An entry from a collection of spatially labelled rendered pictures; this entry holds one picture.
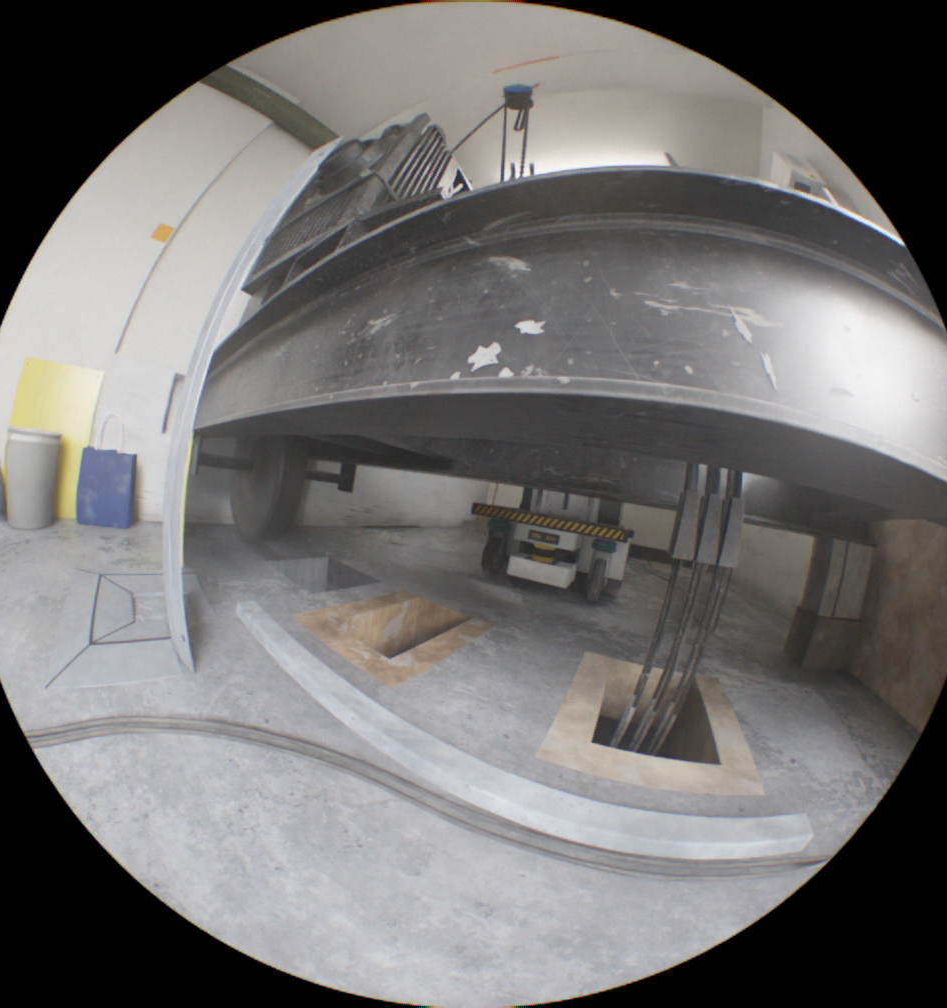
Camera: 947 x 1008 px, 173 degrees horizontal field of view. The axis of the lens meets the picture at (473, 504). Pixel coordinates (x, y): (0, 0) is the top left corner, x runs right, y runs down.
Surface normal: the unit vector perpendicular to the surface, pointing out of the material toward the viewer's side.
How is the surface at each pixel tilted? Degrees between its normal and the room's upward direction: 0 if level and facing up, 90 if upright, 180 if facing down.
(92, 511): 90
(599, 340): 90
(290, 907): 0
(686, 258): 90
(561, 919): 0
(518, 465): 90
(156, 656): 10
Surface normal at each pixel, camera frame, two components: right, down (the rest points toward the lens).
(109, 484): 0.81, 0.11
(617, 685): -0.47, -0.06
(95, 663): 0.32, -0.94
